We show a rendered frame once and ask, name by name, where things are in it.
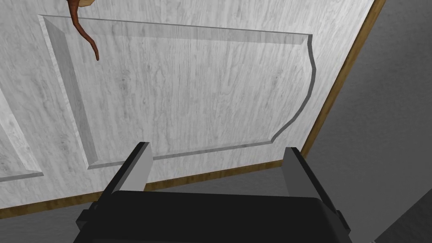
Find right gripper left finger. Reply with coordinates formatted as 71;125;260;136
101;141;154;200

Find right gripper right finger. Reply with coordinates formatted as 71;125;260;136
282;147;338;211

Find white wood-grain panelled door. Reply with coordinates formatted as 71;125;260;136
0;0;376;211

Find brown curved door handle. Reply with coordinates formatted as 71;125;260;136
66;0;100;62

